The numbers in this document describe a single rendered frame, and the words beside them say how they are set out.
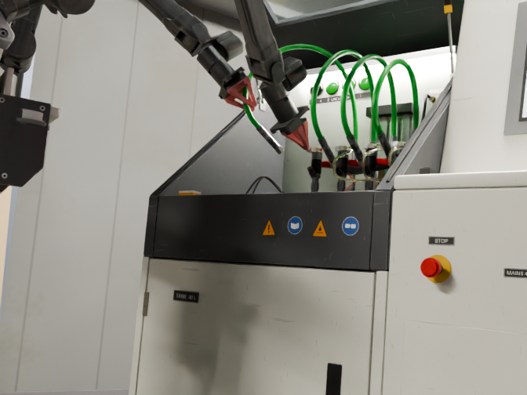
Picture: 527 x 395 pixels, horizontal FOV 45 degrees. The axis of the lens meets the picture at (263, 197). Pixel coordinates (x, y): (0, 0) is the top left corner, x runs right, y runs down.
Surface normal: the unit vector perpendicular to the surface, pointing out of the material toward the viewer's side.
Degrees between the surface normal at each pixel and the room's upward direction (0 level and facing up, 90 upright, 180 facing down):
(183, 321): 90
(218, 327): 90
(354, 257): 90
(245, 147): 90
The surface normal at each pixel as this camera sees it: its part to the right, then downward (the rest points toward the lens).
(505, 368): -0.60, -0.15
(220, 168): 0.79, -0.01
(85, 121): 0.53, -0.07
